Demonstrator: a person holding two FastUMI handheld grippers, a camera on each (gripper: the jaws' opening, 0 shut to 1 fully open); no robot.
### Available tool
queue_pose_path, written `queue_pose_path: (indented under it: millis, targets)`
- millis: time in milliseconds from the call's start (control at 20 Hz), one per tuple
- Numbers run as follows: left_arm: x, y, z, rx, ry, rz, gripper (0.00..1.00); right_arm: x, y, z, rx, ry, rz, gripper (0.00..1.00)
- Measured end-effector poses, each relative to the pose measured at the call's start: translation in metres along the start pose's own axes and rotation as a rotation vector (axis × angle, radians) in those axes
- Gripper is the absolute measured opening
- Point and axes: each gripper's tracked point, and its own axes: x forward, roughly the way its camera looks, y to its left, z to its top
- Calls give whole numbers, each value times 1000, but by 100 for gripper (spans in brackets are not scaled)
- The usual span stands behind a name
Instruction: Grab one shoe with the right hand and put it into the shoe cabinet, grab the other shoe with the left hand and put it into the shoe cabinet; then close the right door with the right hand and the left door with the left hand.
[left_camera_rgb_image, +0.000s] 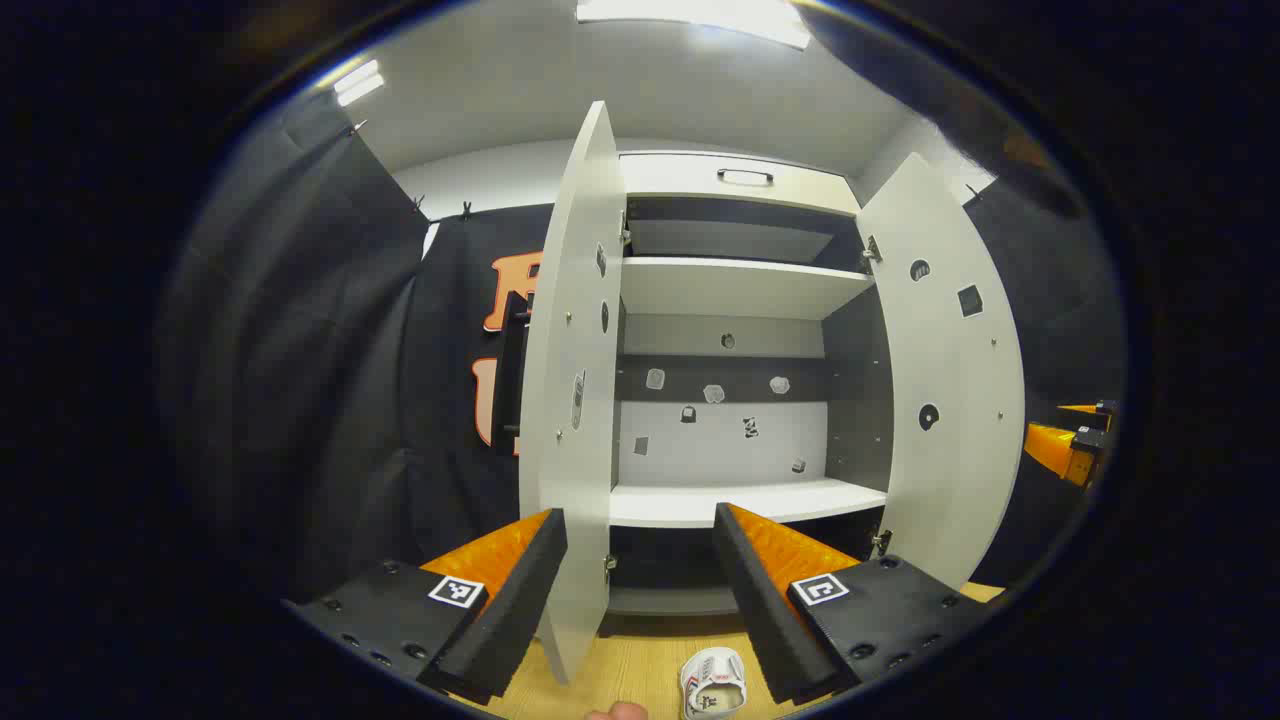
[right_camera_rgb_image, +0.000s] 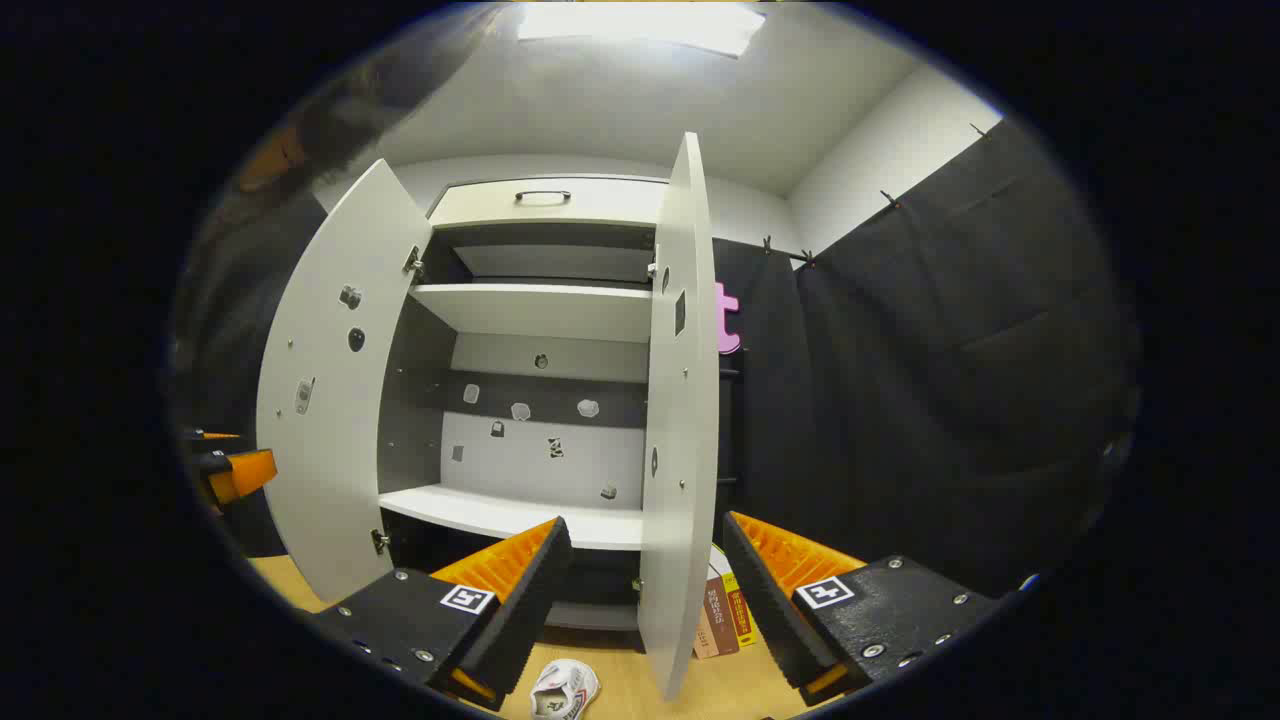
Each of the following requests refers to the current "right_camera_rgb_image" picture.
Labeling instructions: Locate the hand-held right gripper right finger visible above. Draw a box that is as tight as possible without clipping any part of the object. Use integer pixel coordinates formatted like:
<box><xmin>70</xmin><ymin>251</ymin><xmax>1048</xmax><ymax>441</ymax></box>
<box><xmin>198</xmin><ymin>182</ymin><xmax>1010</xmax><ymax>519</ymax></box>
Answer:
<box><xmin>722</xmin><ymin>511</ymin><xmax>1001</xmax><ymax>707</ymax></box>

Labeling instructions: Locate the brown book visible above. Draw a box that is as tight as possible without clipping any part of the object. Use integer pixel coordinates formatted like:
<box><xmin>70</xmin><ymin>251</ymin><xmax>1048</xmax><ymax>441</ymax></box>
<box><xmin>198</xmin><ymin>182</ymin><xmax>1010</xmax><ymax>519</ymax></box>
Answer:
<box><xmin>693</xmin><ymin>575</ymin><xmax>741</xmax><ymax>659</ymax></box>

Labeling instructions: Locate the white shoe cabinet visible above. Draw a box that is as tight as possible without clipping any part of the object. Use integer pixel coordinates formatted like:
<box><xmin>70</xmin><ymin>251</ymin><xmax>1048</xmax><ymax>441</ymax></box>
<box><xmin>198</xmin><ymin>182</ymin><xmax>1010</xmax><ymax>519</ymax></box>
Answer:
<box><xmin>378</xmin><ymin>176</ymin><xmax>671</xmax><ymax>633</ymax></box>

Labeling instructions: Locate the ceiling light panel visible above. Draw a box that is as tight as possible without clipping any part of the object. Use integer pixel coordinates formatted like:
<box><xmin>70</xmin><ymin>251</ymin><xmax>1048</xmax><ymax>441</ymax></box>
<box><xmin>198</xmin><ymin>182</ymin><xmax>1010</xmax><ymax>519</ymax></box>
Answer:
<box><xmin>515</xmin><ymin>3</ymin><xmax>766</xmax><ymax>58</ymax></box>

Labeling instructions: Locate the yellow book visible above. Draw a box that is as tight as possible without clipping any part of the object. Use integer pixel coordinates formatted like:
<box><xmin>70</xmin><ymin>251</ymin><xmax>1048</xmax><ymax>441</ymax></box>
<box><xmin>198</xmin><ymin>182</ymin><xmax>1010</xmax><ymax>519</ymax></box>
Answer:
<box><xmin>722</xmin><ymin>570</ymin><xmax>758</xmax><ymax>648</ymax></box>

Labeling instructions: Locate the white canvas shoe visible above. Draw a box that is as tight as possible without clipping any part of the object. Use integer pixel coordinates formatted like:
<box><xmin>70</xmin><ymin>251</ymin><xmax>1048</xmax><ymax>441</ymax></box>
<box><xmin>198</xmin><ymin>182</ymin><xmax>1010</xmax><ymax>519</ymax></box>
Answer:
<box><xmin>528</xmin><ymin>660</ymin><xmax>601</xmax><ymax>720</ymax></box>

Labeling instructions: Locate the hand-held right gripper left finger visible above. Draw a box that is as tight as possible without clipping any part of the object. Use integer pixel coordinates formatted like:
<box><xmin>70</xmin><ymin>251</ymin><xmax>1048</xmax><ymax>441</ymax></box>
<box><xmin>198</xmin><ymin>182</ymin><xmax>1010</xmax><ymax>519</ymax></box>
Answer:
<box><xmin>305</xmin><ymin>515</ymin><xmax>574</xmax><ymax>713</ymax></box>

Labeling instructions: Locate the white cabinet drawer front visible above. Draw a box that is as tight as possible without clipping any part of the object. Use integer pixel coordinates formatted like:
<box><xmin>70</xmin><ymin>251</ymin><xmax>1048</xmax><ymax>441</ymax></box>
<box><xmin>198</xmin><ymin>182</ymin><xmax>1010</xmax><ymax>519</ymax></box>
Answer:
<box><xmin>428</xmin><ymin>178</ymin><xmax>669</xmax><ymax>229</ymax></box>

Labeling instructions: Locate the white cabinet shelf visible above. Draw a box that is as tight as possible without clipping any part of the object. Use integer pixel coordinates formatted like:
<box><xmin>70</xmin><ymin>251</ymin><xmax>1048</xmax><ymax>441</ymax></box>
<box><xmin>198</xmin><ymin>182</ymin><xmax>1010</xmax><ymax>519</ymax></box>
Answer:
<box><xmin>410</xmin><ymin>283</ymin><xmax>656</xmax><ymax>344</ymax></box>
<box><xmin>380</xmin><ymin>485</ymin><xmax>646</xmax><ymax>551</ymax></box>

